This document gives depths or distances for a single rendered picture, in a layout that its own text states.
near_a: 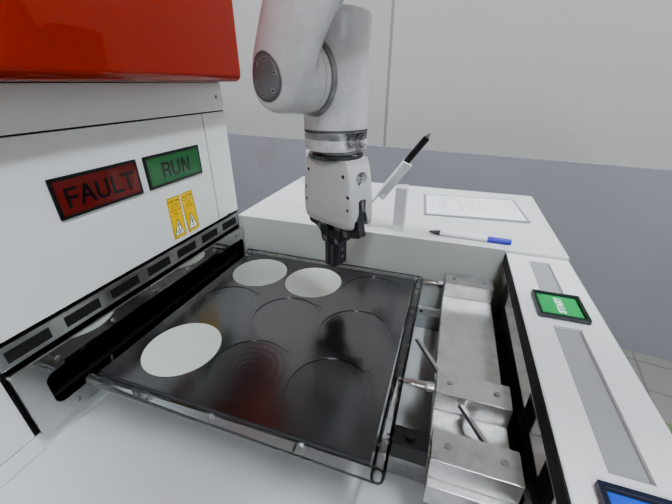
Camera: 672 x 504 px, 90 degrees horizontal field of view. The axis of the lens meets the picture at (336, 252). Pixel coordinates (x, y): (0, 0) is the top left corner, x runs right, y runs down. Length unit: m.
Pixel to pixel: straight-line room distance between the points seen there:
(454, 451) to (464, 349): 0.18
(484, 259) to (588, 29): 1.36
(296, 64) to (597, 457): 0.42
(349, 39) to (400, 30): 1.52
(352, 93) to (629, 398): 0.42
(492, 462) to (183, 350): 0.38
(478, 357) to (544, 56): 1.51
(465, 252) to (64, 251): 0.59
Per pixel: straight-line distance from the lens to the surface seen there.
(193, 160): 0.64
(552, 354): 0.44
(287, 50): 0.37
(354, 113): 0.44
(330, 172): 0.46
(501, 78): 1.85
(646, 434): 0.41
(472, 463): 0.38
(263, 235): 0.74
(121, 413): 0.58
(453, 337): 0.54
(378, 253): 0.65
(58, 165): 0.50
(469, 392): 0.43
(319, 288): 0.58
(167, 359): 0.50
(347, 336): 0.49
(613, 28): 1.87
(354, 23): 0.44
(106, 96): 0.54
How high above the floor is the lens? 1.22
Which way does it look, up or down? 27 degrees down
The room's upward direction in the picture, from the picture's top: straight up
